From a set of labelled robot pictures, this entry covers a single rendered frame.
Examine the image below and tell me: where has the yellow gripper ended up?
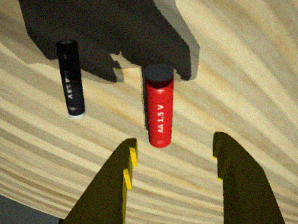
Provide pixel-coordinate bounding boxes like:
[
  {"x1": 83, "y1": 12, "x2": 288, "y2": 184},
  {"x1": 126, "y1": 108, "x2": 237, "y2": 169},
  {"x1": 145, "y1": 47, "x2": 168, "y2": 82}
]
[{"x1": 62, "y1": 132, "x2": 285, "y2": 224}]

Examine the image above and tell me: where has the black aa battery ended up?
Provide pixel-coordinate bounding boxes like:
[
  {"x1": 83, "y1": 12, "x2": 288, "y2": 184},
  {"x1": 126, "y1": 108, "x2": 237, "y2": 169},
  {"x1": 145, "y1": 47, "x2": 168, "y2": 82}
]
[{"x1": 56, "y1": 40, "x2": 86, "y2": 119}]

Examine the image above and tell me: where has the red aa battery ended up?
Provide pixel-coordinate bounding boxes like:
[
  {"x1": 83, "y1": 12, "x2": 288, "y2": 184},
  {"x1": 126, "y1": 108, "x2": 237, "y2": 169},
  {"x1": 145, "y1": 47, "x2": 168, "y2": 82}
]
[{"x1": 145, "y1": 64, "x2": 174, "y2": 148}]

